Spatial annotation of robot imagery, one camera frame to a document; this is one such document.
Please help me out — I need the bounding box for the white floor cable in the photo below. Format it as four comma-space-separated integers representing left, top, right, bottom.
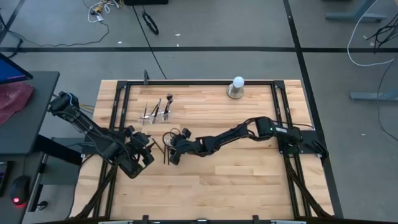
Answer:
346, 0, 398, 68

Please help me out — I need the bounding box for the large fluffy powder makeup brush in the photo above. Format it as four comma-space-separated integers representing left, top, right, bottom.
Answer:
163, 93, 174, 121

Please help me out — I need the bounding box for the white and yellow cable bundle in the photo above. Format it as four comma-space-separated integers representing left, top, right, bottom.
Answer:
81, 0, 121, 24

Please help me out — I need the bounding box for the blue-screen computer monitor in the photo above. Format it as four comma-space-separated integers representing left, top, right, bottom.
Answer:
0, 52, 34, 85

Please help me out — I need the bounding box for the white bulb on metal base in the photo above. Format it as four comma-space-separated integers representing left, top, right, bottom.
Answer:
226, 75, 246, 100

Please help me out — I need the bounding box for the black side desk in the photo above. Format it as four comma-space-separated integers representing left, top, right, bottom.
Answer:
0, 70, 84, 166

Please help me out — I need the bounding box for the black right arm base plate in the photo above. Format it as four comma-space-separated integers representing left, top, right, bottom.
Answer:
277, 128, 328, 156

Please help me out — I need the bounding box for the black floor box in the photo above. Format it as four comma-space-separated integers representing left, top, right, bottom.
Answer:
123, 0, 169, 6

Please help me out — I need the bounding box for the black aluminium table frame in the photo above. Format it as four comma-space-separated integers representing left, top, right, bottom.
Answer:
68, 79, 336, 224

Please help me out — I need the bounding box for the black coiled ring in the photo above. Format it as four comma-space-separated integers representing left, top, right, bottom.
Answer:
141, 11, 160, 35

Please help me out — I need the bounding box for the clear acrylic brush organizer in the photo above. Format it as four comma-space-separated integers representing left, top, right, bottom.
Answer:
137, 108, 173, 126

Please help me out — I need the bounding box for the black cable bunch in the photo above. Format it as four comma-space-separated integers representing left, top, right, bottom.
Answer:
366, 17, 398, 54

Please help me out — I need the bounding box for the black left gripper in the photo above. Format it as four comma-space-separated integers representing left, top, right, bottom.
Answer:
124, 126, 155, 167

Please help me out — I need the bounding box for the black computer mouse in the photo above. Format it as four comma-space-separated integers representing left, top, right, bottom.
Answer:
9, 174, 31, 207

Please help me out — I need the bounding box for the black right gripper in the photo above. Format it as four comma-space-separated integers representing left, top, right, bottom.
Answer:
168, 128, 200, 166

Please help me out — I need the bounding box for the grey desk foot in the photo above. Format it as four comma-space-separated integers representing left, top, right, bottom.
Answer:
349, 89, 398, 102
325, 0, 389, 23

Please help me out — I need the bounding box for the black hanging cable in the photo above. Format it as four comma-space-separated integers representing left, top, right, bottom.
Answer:
132, 5, 168, 80

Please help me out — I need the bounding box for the black floor cable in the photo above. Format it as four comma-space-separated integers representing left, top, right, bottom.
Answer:
0, 21, 110, 48

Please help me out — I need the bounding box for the black keyboard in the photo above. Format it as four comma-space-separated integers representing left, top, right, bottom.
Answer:
0, 161, 7, 197

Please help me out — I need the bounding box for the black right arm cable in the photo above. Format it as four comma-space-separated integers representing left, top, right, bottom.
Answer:
162, 130, 182, 147

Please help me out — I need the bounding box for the red cloth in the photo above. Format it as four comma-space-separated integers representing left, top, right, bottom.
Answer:
0, 82, 35, 126

